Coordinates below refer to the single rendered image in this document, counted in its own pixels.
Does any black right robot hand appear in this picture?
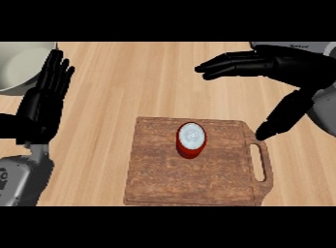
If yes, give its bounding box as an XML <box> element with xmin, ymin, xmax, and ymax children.
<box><xmin>193</xmin><ymin>45</ymin><xmax>336</xmax><ymax>141</ymax></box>

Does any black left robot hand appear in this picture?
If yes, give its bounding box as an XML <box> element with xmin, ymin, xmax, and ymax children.
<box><xmin>0</xmin><ymin>48</ymin><xmax>76</xmax><ymax>145</ymax></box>

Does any white pot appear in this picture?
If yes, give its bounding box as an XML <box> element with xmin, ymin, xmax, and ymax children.
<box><xmin>0</xmin><ymin>42</ymin><xmax>59</xmax><ymax>97</ymax></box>

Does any red can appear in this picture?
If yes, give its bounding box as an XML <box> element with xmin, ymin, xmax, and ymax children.
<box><xmin>174</xmin><ymin>122</ymin><xmax>208</xmax><ymax>160</ymax></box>

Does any brown wooden cutting board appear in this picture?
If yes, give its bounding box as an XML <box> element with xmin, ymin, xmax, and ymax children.
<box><xmin>121</xmin><ymin>116</ymin><xmax>274</xmax><ymax>206</ymax></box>

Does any grey appliance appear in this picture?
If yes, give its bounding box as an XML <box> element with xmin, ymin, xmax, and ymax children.
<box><xmin>249</xmin><ymin>42</ymin><xmax>336</xmax><ymax>56</ymax></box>

